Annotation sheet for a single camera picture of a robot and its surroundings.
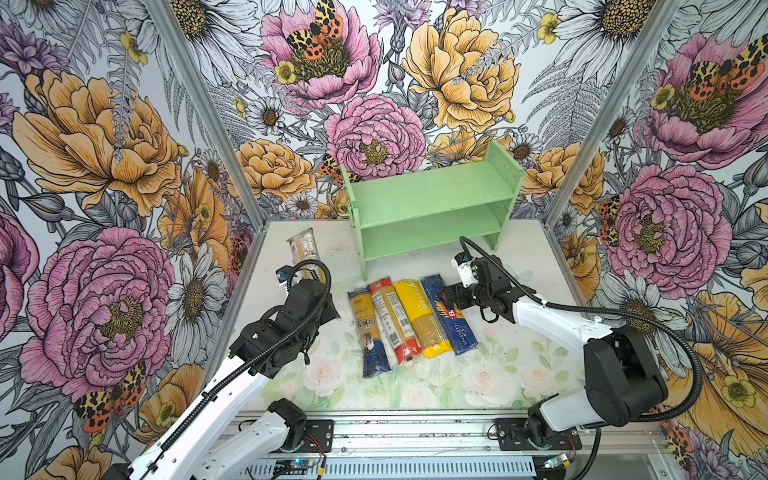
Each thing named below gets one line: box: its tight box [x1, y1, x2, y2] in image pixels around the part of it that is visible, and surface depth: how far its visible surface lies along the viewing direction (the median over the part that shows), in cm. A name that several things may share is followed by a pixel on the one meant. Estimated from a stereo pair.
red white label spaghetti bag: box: [369, 277, 423, 365], surface depth 93 cm
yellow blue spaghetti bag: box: [348, 286, 391, 379], surface depth 91 cm
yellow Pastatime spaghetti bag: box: [392, 279, 453, 359], surface depth 94 cm
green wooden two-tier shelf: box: [340, 140, 526, 281], surface depth 99 cm
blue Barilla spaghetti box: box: [420, 274, 478, 356], surface depth 93 cm
